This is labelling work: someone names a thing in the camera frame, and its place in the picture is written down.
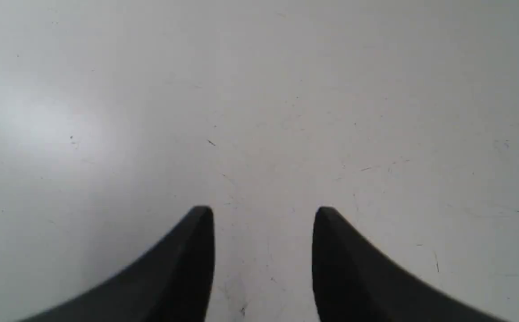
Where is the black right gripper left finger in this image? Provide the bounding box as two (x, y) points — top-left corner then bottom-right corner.
(26, 206), (215, 322)

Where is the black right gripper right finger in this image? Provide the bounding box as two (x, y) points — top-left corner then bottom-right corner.
(311, 207), (500, 322)

